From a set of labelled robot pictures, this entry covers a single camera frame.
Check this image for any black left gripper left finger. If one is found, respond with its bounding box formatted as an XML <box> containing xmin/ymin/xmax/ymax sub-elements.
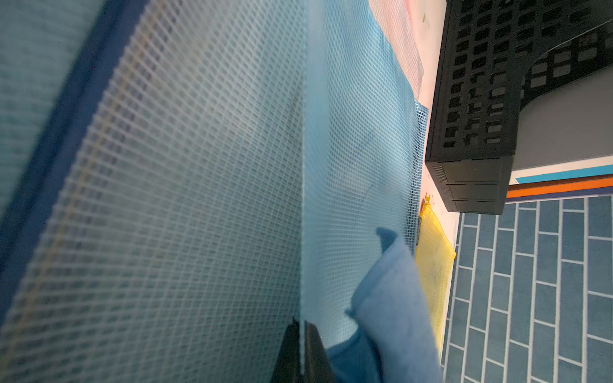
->
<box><xmin>271</xmin><ymin>320</ymin><xmax>303</xmax><ymax>383</ymax></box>

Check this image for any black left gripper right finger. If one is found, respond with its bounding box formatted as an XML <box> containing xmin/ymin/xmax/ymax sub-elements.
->
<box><xmin>303</xmin><ymin>322</ymin><xmax>335</xmax><ymax>383</ymax></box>

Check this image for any blue microfiber cloth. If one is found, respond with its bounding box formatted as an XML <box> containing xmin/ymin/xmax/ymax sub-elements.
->
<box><xmin>326</xmin><ymin>228</ymin><xmax>443</xmax><ymax>382</ymax></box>

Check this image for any yellow mesh document bag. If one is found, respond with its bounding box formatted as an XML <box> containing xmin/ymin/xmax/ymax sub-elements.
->
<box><xmin>415</xmin><ymin>194</ymin><xmax>456</xmax><ymax>359</ymax></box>

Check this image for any light blue mesh document bag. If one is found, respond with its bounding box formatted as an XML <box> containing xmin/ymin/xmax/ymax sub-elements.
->
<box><xmin>300</xmin><ymin>1</ymin><xmax>428</xmax><ymax>348</ymax></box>

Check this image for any clear mesh document bag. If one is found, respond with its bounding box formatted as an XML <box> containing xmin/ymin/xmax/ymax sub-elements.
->
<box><xmin>1</xmin><ymin>1</ymin><xmax>309</xmax><ymax>382</ymax></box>

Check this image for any blue document bag far left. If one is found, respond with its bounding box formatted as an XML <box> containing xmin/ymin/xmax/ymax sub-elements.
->
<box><xmin>1</xmin><ymin>1</ymin><xmax>153</xmax><ymax>335</ymax></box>

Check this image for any orange book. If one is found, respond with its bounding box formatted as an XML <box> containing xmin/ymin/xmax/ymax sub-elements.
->
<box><xmin>506</xmin><ymin>175</ymin><xmax>612</xmax><ymax>199</ymax></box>

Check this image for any blue folder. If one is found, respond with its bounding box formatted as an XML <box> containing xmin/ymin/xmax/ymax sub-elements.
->
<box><xmin>506</xmin><ymin>187</ymin><xmax>613</xmax><ymax>204</ymax></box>

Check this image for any teal book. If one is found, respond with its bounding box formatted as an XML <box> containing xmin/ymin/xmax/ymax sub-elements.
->
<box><xmin>516</xmin><ymin>164</ymin><xmax>613</xmax><ymax>184</ymax></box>

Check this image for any black mesh file holder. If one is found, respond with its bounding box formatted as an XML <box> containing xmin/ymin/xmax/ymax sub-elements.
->
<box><xmin>425</xmin><ymin>1</ymin><xmax>612</xmax><ymax>215</ymax></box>

